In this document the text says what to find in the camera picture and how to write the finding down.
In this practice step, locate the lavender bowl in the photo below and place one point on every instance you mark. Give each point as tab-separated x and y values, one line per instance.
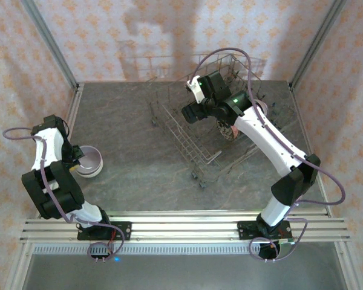
92	161

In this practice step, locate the leaf patterned beige bowl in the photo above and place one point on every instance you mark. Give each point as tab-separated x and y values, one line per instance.
225	130

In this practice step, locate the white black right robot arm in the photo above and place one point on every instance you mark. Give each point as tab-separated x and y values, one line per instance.
272	142

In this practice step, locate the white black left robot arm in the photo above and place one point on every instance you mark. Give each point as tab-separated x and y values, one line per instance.
51	148

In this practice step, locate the green circuit board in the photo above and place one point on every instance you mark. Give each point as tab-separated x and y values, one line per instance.
287	241

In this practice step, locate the aluminium frame post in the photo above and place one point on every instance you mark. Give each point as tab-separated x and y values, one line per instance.
48	39
317	39

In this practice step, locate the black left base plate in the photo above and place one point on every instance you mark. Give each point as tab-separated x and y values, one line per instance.
124	231

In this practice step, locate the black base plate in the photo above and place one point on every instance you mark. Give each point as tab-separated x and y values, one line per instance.
246	231
124	231

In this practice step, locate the aluminium mounting rail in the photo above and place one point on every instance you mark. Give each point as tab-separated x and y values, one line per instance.
184	226

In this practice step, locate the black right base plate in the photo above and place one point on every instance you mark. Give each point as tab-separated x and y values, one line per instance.
246	231

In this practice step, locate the aluminium frame leg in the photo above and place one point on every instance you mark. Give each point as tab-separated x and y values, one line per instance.
348	266
16	272

